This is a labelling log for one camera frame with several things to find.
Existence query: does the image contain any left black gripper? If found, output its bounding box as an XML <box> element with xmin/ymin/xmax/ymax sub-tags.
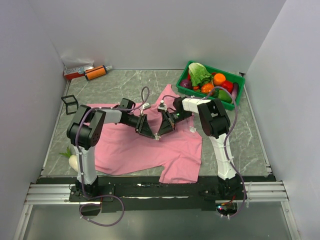
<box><xmin>123</xmin><ymin>114</ymin><xmax>155</xmax><ymax>139</ymax></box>

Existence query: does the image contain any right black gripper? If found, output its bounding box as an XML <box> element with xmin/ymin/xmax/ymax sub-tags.
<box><xmin>157</xmin><ymin>110</ymin><xmax>192</xmax><ymax>137</ymax></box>

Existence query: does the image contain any pink t-shirt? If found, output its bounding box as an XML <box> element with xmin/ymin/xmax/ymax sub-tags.
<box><xmin>86</xmin><ymin>84</ymin><xmax>203</xmax><ymax>185</ymax></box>

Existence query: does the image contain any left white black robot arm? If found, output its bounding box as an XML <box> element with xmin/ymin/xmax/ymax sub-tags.
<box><xmin>66</xmin><ymin>98</ymin><xmax>156</xmax><ymax>201</ymax></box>

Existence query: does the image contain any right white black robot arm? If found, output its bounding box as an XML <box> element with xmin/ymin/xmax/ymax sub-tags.
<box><xmin>157</xmin><ymin>97</ymin><xmax>246</xmax><ymax>200</ymax></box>

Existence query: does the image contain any white garment care label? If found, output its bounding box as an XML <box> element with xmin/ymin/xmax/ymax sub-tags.
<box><xmin>189</xmin><ymin>127</ymin><xmax>197</xmax><ymax>133</ymax></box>

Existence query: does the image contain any green plastic bin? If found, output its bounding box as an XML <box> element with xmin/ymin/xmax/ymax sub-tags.
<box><xmin>176</xmin><ymin>61</ymin><xmax>245</xmax><ymax>110</ymax></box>

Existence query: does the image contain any purple onion toy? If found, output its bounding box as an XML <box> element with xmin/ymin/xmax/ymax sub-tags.
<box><xmin>179</xmin><ymin>79</ymin><xmax>193</xmax><ymax>90</ymax></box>

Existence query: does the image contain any green lettuce toy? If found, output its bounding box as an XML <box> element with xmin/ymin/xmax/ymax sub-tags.
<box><xmin>188</xmin><ymin>62</ymin><xmax>213</xmax><ymax>87</ymax></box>

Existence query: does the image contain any green pepper toy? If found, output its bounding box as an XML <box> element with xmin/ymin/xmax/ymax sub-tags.
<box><xmin>215</xmin><ymin>89</ymin><xmax>232</xmax><ymax>104</ymax></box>

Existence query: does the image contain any orange toy fruit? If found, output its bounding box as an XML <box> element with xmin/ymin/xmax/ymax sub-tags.
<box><xmin>213</xmin><ymin>73</ymin><xmax>226</xmax><ymax>86</ymax></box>

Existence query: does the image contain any purple eggplant toy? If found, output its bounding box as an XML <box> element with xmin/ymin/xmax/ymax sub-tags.
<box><xmin>231</xmin><ymin>82</ymin><xmax>239</xmax><ymax>100</ymax></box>

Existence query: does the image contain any white daikon radish toy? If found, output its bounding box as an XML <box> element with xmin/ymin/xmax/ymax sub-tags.
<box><xmin>59</xmin><ymin>146</ymin><xmax>79</xmax><ymax>172</ymax></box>

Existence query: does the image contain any orange cylindrical bottle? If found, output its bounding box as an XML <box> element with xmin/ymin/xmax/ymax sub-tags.
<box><xmin>84</xmin><ymin>65</ymin><xmax>113</xmax><ymax>81</ymax></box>

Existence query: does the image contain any red white flat box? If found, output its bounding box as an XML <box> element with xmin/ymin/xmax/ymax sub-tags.
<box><xmin>63</xmin><ymin>64</ymin><xmax>94</xmax><ymax>81</ymax></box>

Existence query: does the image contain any clear plastic bag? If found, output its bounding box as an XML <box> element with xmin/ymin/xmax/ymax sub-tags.
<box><xmin>60</xmin><ymin>51</ymin><xmax>94</xmax><ymax>69</ymax></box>

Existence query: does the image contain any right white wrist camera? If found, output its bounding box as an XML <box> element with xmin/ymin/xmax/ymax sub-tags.
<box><xmin>157</xmin><ymin>100</ymin><xmax>167</xmax><ymax>113</ymax></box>

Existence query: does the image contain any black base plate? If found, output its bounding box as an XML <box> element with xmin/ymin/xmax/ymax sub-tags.
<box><xmin>26</xmin><ymin>175</ymin><xmax>284</xmax><ymax>216</ymax></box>

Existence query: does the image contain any small black square frame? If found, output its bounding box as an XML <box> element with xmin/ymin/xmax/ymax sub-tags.
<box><xmin>61</xmin><ymin>94</ymin><xmax>79</xmax><ymax>115</ymax></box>

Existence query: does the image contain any aluminium rail frame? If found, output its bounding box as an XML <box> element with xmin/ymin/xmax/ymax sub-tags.
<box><xmin>13</xmin><ymin>176</ymin><xmax>302</xmax><ymax>240</ymax></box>

